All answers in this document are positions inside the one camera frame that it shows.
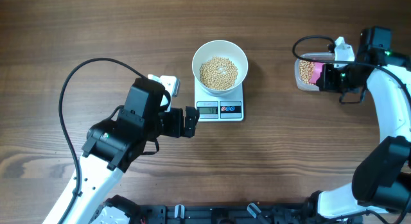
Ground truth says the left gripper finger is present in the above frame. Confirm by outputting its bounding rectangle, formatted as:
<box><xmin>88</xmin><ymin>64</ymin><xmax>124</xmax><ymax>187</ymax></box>
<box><xmin>183</xmin><ymin>124</ymin><xmax>196</xmax><ymax>138</ymax></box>
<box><xmin>185</xmin><ymin>106</ymin><xmax>200</xmax><ymax>126</ymax></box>

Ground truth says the pink plastic measuring scoop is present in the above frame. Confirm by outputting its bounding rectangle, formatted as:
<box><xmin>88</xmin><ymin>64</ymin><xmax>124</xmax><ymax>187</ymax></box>
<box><xmin>309</xmin><ymin>62</ymin><xmax>324</xmax><ymax>85</ymax></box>

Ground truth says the pile of yellow soybeans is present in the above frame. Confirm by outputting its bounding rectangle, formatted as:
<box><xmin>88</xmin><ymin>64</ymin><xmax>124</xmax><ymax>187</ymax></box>
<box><xmin>198</xmin><ymin>55</ymin><xmax>315</xmax><ymax>91</ymax></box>

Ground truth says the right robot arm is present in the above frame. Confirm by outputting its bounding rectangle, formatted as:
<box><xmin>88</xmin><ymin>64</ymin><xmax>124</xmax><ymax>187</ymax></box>
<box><xmin>296</xmin><ymin>26</ymin><xmax>410</xmax><ymax>223</ymax></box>

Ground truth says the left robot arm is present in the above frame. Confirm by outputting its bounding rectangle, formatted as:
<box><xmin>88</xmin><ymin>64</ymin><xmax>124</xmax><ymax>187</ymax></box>
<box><xmin>45</xmin><ymin>74</ymin><xmax>199</xmax><ymax>223</ymax></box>

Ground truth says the white digital kitchen scale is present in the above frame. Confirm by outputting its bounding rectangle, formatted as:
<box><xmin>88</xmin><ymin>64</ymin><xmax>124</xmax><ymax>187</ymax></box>
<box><xmin>195</xmin><ymin>81</ymin><xmax>244</xmax><ymax>122</ymax></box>

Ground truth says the white round bowl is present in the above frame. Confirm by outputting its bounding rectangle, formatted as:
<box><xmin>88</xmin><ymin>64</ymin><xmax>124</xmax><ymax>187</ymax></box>
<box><xmin>191</xmin><ymin>40</ymin><xmax>249</xmax><ymax>95</ymax></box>

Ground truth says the clear plastic container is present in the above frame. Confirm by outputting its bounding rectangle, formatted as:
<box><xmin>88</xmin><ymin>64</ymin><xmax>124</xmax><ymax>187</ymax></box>
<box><xmin>294</xmin><ymin>53</ymin><xmax>335</xmax><ymax>92</ymax></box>

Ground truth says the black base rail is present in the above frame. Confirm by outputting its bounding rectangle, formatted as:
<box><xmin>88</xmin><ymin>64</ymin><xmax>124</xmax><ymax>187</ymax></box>
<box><xmin>88</xmin><ymin>202</ymin><xmax>364</xmax><ymax>224</ymax></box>

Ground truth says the left black camera cable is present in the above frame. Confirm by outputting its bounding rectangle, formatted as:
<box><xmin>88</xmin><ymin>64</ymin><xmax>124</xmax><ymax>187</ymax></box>
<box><xmin>58</xmin><ymin>57</ymin><xmax>148</xmax><ymax>224</ymax></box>

